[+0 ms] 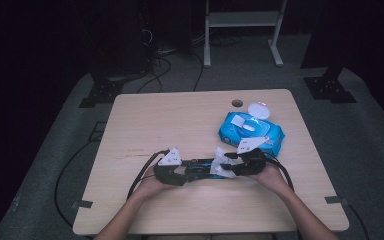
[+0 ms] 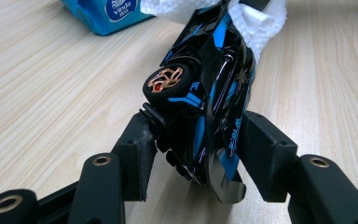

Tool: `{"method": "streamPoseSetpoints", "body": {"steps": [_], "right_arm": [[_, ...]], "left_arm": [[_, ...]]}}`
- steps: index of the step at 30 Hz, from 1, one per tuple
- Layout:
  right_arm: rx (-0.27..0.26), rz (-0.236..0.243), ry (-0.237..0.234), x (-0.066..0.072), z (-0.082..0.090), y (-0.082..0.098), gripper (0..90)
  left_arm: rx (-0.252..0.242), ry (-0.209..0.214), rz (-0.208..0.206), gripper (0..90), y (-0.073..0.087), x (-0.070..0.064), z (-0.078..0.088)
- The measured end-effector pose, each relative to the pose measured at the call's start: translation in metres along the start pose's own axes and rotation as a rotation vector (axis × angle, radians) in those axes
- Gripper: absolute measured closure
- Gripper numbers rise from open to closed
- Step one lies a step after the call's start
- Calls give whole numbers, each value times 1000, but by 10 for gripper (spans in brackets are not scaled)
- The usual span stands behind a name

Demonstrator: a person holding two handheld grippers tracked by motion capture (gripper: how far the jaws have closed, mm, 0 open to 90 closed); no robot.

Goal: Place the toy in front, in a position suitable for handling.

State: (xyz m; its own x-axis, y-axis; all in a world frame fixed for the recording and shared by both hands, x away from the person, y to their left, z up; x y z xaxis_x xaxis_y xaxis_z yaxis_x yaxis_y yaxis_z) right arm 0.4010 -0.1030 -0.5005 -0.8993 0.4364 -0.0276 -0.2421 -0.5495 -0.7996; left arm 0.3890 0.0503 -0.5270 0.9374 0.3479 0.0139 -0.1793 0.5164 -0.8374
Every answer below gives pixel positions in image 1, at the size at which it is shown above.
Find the white metal stand frame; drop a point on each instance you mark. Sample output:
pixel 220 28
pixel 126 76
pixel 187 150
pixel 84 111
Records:
pixel 243 20

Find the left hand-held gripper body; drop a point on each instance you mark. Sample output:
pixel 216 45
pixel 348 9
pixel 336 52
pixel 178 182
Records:
pixel 170 173

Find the person's left hand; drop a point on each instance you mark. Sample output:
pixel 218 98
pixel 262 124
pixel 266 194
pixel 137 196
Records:
pixel 150 186

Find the blue toy car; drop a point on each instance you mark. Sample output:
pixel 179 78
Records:
pixel 204 168

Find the black tape strip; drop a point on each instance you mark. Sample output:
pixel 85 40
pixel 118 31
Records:
pixel 82 204
pixel 336 199

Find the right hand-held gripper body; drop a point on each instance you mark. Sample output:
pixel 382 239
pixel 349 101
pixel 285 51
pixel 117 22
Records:
pixel 251 163

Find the white wet wipe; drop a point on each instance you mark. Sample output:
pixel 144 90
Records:
pixel 220 161

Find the black stand base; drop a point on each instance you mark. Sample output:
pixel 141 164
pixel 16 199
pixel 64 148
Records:
pixel 328 88
pixel 101 93

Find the person's right hand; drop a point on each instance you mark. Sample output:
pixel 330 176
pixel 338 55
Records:
pixel 271 178

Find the blue wet wipes pack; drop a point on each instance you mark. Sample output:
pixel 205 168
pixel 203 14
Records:
pixel 263 128

